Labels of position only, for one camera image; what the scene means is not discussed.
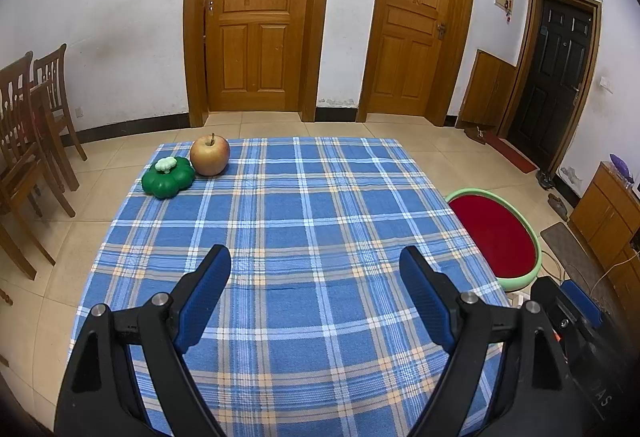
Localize wooden chair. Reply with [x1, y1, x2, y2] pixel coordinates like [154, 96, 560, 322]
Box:
[32, 43, 88, 192]
[0, 51, 76, 218]

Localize grey floor mat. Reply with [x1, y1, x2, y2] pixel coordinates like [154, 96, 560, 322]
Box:
[540, 222, 621, 318]

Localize wooden cabinet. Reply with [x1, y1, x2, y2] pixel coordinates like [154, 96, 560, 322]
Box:
[570, 162, 640, 313]

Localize floor cables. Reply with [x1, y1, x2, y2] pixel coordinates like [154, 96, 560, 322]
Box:
[542, 247, 640, 298]

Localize grey slippers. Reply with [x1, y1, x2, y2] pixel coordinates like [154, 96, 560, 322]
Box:
[547, 193, 571, 221]

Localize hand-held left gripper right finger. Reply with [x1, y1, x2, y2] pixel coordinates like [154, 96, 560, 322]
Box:
[400, 247, 576, 437]

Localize wooden panel door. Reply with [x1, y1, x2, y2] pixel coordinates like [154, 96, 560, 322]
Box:
[356, 0, 478, 127]
[183, 0, 336, 128]

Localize red doormat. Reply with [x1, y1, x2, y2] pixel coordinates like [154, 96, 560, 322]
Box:
[482, 134, 538, 174]

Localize leaning wooden board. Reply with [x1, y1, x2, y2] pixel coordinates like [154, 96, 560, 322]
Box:
[457, 48, 518, 130]

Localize dark entrance door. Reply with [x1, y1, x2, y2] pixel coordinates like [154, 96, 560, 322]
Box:
[497, 0, 602, 173]

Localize green clover-shaped container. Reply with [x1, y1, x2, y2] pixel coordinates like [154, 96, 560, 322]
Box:
[141, 156, 196, 200]

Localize red basin with green rim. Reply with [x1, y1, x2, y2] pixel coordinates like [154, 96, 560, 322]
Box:
[444, 188, 542, 293]

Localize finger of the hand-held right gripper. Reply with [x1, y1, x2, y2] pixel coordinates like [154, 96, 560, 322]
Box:
[560, 281, 603, 325]

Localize yellow-red apple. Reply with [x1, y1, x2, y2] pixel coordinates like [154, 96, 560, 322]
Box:
[190, 133, 231, 177]

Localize blue plaid tablecloth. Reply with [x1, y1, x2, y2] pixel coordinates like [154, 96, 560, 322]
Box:
[70, 137, 511, 437]

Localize orange plastic object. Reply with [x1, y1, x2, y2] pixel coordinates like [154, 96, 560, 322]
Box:
[551, 329, 568, 363]

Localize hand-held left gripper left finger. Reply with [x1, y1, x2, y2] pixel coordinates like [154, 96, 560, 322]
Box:
[54, 244, 232, 437]

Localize purple object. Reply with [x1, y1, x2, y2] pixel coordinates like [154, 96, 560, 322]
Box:
[610, 154, 635, 180]

